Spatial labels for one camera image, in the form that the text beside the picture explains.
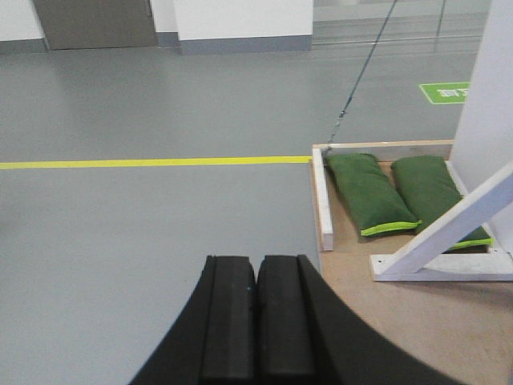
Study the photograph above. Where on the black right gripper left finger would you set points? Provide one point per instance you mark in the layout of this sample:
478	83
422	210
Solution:
213	339

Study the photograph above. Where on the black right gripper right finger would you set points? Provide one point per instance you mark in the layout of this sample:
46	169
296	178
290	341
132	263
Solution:
308	335

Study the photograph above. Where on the grey metal door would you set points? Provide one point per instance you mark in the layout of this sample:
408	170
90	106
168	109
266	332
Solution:
90	24

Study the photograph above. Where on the white wooden diagonal brace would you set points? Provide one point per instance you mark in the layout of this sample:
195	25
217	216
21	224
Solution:
424	258

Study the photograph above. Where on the green sandbag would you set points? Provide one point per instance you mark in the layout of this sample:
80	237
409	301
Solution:
426	186
373	202

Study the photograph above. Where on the plywood base platform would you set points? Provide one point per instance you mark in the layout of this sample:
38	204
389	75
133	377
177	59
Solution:
463	329

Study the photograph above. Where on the white panel wall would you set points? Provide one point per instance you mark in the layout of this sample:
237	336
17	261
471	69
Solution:
483	141

